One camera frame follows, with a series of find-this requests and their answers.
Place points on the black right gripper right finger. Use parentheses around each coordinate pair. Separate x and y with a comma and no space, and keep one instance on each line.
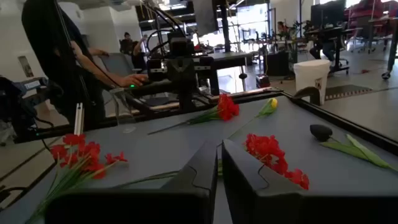
(280,208)

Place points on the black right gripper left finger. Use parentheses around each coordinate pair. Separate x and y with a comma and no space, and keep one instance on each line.
(140,208)

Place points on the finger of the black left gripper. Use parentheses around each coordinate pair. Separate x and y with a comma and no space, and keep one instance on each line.
(174,73)
(188,73)

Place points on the red artificial flower bunch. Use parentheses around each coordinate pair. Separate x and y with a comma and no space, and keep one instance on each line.
(227,109)
(270,152)
(90,152)

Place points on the black artificial tulip green leaves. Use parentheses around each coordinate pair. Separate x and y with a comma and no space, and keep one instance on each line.
(320,132)

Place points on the short-stemmed yellow artificial tulip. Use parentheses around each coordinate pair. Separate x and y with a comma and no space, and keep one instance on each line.
(271,104)

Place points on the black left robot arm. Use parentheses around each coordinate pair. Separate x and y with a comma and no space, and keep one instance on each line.
(186,99)

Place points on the clear glass vase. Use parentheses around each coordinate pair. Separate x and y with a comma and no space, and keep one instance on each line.
(122,102)

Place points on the person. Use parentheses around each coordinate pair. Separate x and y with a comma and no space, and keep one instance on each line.
(323,43)
(130,49)
(46,46)
(282,28)

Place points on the black building pillar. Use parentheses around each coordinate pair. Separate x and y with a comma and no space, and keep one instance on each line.
(224,28)

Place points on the grey hanging panel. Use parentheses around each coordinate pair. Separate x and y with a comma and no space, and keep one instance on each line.
(205,17)

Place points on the red black floor device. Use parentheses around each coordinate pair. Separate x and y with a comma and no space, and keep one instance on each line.
(263,81)

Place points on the black floor cabinet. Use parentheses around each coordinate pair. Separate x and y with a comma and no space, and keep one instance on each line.
(277,63)

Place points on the silver aluminium extrusion bar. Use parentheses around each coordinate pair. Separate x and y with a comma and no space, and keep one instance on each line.
(79,119)

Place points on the white trash bin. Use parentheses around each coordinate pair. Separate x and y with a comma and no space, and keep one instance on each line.
(311,77)

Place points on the striped floor mat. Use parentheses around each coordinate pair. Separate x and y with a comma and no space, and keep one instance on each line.
(348,92)

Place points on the black computer monitor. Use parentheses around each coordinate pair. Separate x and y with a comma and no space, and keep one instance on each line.
(328,14)

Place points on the black background office desk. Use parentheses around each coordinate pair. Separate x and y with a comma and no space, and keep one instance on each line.
(339,53)

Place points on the framed wall picture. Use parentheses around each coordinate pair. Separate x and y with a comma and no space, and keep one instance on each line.
(25,67)

